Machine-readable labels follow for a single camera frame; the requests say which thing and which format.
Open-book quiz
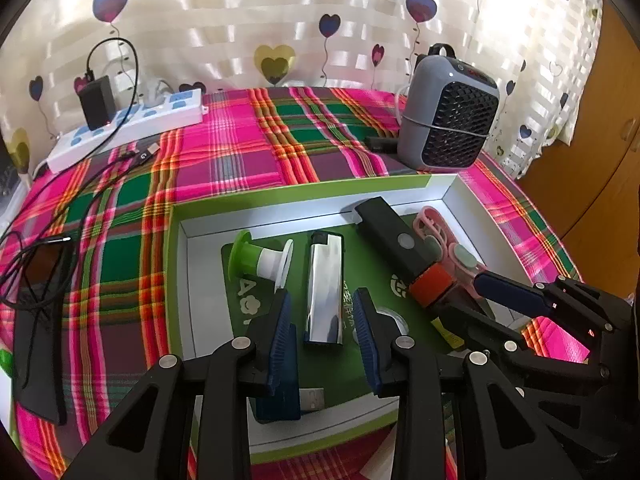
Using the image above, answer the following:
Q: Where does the brown bottle with red cap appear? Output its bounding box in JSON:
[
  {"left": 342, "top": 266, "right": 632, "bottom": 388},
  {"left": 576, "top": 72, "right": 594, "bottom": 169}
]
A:
[{"left": 409, "top": 264, "right": 471, "bottom": 356}]

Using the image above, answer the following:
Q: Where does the black bike light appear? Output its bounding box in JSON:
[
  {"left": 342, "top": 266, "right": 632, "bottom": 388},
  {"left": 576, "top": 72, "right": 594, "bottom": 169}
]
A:
[{"left": 355, "top": 197, "right": 441, "bottom": 281}]

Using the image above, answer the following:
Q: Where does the black heater plug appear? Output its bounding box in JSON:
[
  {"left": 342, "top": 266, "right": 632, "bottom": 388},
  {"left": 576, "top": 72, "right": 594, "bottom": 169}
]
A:
[{"left": 365, "top": 135, "right": 401, "bottom": 153}]

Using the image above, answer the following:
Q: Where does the black charger adapter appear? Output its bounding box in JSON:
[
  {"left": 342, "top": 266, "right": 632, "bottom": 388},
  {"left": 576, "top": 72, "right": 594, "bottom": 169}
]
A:
[{"left": 77, "top": 75, "right": 117, "bottom": 131}]

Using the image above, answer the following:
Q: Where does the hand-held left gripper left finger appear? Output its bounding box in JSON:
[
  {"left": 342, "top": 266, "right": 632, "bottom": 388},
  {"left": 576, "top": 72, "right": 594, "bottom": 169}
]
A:
[{"left": 60, "top": 287, "right": 301, "bottom": 480}]

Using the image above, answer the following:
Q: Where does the heart print curtain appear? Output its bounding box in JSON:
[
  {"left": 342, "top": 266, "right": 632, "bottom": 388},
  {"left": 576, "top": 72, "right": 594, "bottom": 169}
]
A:
[{"left": 0, "top": 0, "right": 606, "bottom": 186}]

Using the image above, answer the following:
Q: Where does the pink plastic clip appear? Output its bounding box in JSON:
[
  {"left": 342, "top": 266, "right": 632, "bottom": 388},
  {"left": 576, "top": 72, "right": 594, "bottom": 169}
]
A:
[{"left": 414, "top": 206, "right": 453, "bottom": 256}]

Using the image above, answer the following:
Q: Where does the black USB cable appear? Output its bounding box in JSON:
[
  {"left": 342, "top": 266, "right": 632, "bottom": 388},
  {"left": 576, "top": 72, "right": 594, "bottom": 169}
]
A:
[{"left": 0, "top": 144, "right": 161, "bottom": 261}]

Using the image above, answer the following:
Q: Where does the green and white spool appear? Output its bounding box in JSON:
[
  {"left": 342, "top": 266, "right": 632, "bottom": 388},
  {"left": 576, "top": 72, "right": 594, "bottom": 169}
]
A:
[{"left": 227, "top": 230, "right": 295, "bottom": 281}]

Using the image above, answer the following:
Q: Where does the pink plaid tablecloth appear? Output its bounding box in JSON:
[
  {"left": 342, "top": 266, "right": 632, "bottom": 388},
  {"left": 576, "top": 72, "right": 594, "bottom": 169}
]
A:
[{"left": 0, "top": 85, "right": 596, "bottom": 480}]

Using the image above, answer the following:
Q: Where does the grey fan heater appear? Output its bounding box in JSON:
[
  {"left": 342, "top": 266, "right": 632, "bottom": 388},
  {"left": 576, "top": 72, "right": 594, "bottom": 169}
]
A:
[{"left": 396, "top": 44, "right": 502, "bottom": 173}]

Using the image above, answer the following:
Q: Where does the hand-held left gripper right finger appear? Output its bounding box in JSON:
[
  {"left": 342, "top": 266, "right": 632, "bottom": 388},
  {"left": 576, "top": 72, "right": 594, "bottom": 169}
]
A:
[{"left": 352, "top": 287, "right": 583, "bottom": 480}]

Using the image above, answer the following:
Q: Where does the blue USB stick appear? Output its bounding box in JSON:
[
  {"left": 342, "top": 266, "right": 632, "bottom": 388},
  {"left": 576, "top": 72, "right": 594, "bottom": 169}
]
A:
[{"left": 257, "top": 380, "right": 325, "bottom": 422}]

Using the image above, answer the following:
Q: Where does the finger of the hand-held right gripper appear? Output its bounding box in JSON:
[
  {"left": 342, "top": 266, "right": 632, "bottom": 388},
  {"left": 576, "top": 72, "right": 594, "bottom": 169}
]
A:
[
  {"left": 432, "top": 290, "right": 606, "bottom": 386},
  {"left": 472, "top": 270, "right": 635, "bottom": 335}
]

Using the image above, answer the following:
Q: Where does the black flat case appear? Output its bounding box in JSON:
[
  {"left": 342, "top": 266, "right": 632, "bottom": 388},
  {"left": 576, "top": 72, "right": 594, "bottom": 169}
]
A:
[{"left": 12, "top": 242, "right": 71, "bottom": 426}]

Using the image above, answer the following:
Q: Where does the green and white cardboard box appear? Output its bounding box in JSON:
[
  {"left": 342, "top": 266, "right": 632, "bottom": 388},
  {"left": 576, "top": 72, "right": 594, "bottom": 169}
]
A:
[{"left": 169, "top": 172, "right": 583, "bottom": 468}]

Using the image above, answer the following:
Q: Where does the silver lighter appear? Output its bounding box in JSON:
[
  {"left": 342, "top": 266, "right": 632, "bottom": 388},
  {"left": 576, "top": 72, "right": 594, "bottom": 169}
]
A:
[{"left": 303, "top": 231, "right": 346, "bottom": 347}]

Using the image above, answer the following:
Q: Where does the wooden cabinet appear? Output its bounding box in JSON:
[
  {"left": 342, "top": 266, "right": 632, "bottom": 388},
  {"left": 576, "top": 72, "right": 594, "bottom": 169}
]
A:
[{"left": 515, "top": 0, "right": 640, "bottom": 306}]

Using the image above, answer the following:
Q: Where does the pink clip with teal pad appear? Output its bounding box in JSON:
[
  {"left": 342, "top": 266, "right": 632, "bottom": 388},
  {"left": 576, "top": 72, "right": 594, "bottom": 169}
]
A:
[{"left": 445, "top": 242, "right": 488, "bottom": 281}]

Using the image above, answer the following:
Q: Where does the black charger cable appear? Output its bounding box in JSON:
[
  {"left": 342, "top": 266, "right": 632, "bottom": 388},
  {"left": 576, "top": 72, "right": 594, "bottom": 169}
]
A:
[{"left": 75, "top": 37, "right": 141, "bottom": 161}]

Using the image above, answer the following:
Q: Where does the white power strip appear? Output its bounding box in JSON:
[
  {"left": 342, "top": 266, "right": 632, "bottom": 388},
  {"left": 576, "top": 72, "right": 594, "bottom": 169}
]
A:
[{"left": 32, "top": 87, "right": 206, "bottom": 173}]

